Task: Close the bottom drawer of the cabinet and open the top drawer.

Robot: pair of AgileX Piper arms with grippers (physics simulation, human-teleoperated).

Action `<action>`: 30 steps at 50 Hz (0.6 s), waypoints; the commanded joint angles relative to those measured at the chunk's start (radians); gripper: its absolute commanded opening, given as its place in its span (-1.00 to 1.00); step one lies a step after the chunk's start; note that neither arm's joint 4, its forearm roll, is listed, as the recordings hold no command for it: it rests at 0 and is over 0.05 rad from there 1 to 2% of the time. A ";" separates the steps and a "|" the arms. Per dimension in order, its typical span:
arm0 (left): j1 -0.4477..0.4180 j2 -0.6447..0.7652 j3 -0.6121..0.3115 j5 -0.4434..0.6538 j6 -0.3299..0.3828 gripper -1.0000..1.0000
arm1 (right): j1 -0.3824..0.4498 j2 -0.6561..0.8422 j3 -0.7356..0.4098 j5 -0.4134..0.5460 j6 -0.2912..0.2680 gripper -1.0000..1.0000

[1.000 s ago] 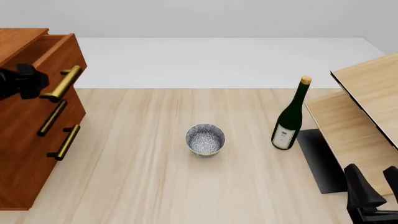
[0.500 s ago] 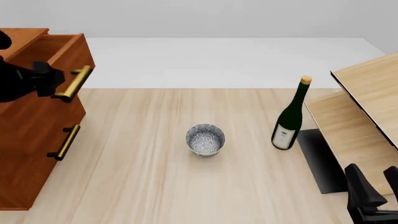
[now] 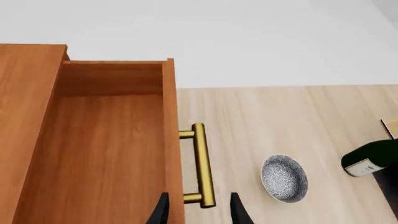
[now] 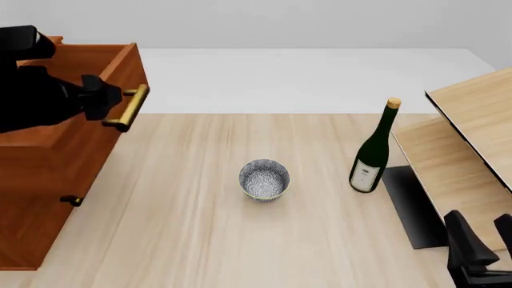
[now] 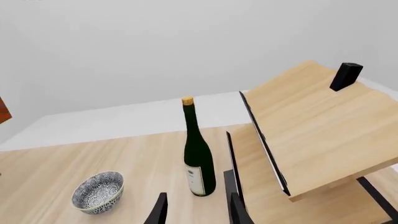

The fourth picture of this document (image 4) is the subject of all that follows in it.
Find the red-brown wooden drawer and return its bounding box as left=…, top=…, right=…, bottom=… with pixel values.
left=0, top=176, right=99, bottom=268
left=0, top=42, right=151, bottom=181

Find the red-brown wooden cabinet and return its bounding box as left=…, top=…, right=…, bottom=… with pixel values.
left=0, top=35, right=101, bottom=271

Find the blue-white patterned bowl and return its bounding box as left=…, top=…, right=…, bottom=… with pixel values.
left=238, top=158, right=292, bottom=203

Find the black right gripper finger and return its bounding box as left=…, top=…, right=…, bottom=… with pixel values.
left=443, top=209, right=502, bottom=273
left=493, top=213, right=512, bottom=252

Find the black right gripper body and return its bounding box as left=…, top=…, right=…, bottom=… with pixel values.
left=450, top=262, right=512, bottom=288

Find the brass bar drawer handle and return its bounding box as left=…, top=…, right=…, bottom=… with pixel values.
left=101, top=83, right=151, bottom=134
left=59, top=194, right=86, bottom=208

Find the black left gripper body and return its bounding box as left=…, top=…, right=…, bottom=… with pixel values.
left=79, top=74, right=123, bottom=122

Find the dark green wine bottle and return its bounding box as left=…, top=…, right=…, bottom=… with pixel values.
left=348, top=96, right=402, bottom=194

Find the pale wooden shelf rack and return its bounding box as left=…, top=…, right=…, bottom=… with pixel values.
left=382, top=67, right=512, bottom=253

